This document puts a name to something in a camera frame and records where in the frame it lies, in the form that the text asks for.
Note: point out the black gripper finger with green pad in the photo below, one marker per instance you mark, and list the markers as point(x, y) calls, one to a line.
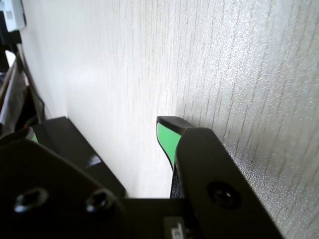
point(209, 169)

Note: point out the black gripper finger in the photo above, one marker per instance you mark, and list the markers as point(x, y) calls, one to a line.
point(45, 179)

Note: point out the black cardboard box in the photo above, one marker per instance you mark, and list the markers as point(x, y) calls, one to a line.
point(74, 147)

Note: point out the white labelled device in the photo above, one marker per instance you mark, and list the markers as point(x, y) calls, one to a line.
point(12, 15)

